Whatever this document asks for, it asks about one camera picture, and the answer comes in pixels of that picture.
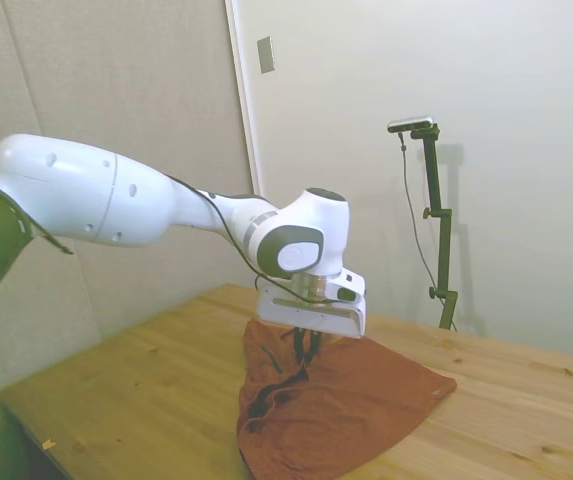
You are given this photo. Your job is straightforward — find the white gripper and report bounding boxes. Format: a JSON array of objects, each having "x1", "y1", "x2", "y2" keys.
[{"x1": 256, "y1": 277, "x2": 369, "y2": 367}]

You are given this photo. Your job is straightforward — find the rust red shorts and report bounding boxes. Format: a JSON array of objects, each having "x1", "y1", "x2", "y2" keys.
[{"x1": 235, "y1": 319, "x2": 459, "y2": 475}]

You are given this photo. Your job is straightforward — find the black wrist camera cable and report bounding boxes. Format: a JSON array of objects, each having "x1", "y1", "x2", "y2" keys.
[{"x1": 164, "y1": 173, "x2": 340, "y2": 307}]

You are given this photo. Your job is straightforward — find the black stand camera cable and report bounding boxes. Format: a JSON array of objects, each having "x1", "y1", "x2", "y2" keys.
[{"x1": 398, "y1": 131, "x2": 443, "y2": 292}]

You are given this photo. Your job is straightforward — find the dark green camera stand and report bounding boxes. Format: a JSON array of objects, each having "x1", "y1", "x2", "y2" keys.
[{"x1": 409, "y1": 123, "x2": 461, "y2": 332}]

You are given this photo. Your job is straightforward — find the grey camera on stand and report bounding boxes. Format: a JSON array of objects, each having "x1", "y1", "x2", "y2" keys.
[{"x1": 386, "y1": 115, "x2": 438, "y2": 135}]

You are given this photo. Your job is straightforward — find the white door frame trim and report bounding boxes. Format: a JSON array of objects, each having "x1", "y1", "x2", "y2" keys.
[{"x1": 224, "y1": 0, "x2": 263, "y2": 197}]

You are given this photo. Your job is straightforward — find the grey wall switch plate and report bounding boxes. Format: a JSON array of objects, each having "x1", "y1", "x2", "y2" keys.
[{"x1": 256, "y1": 35, "x2": 277, "y2": 76}]

